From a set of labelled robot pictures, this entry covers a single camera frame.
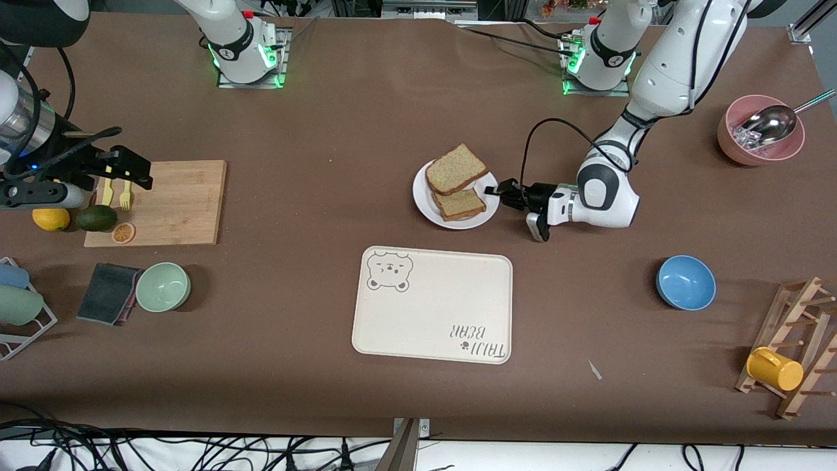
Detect brown bread slice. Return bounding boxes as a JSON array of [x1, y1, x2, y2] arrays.
[[433, 188, 488, 222], [426, 143, 490, 196]]

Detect white round plate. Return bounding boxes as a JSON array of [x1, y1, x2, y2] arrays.
[[413, 159, 501, 230]]

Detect wooden cutting board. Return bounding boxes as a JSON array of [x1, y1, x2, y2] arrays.
[[84, 160, 228, 248]]

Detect yellow lemon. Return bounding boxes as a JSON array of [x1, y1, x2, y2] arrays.
[[33, 208, 71, 232]]

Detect dark green avocado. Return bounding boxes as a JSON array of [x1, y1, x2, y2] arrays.
[[75, 205, 118, 232]]

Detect pale green bowl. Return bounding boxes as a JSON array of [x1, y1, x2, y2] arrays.
[[135, 262, 192, 313]]

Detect dark grey folded cloth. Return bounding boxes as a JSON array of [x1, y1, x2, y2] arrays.
[[77, 263, 143, 326]]

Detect cream bear print tray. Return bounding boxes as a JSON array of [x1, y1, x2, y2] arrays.
[[352, 246, 513, 364]]

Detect blue bowl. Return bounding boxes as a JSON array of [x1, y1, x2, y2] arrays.
[[656, 255, 717, 311]]

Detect grey green cup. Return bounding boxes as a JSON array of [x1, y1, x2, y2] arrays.
[[0, 285, 44, 326]]

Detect clear crinkled plastic pieces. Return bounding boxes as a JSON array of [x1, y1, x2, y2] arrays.
[[732, 121, 762, 150]]

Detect grey equipment box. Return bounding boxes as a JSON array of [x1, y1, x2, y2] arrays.
[[381, 0, 479, 20]]

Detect shiny metal scoop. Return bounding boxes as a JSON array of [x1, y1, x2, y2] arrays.
[[739, 89, 836, 146]]

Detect pink bowl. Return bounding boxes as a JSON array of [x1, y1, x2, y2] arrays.
[[717, 95, 806, 167]]

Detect wooden peg drying rack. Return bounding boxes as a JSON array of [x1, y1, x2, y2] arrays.
[[734, 276, 837, 421]]

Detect yellow plastic mug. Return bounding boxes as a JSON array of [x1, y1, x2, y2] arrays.
[[746, 347, 804, 392]]

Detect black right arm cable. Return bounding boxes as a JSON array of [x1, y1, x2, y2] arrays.
[[0, 39, 123, 179]]

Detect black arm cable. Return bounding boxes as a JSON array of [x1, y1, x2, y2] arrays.
[[0, 39, 123, 179], [520, 0, 749, 197]]

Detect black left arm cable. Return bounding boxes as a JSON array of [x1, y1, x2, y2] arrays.
[[520, 0, 749, 197]]

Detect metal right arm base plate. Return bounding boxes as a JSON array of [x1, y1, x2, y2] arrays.
[[217, 29, 287, 89]]

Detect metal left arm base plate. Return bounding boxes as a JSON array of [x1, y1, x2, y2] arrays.
[[561, 36, 632, 97]]

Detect black table cable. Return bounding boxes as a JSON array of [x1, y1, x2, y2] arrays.
[[454, 20, 579, 56]]

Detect white wire cup rack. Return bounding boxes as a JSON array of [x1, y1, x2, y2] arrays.
[[0, 256, 58, 362]]

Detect black floor cable tangle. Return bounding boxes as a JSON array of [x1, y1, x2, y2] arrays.
[[0, 419, 393, 471]]

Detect metal table edge bracket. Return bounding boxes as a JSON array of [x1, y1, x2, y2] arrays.
[[374, 417, 430, 471]]

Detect silver aluminium frame bracket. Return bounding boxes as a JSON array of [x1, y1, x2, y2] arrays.
[[788, 0, 826, 44]]

